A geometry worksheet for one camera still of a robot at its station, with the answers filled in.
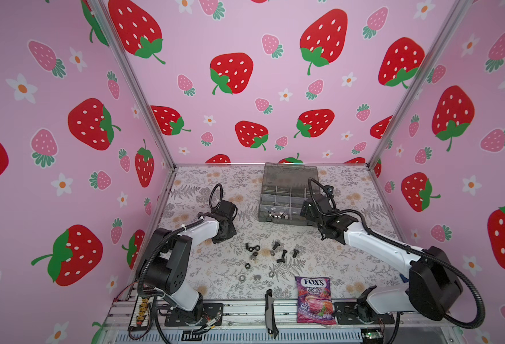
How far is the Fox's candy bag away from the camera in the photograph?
0.74 metres

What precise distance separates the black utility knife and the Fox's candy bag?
0.09 m

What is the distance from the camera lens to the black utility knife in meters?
0.71
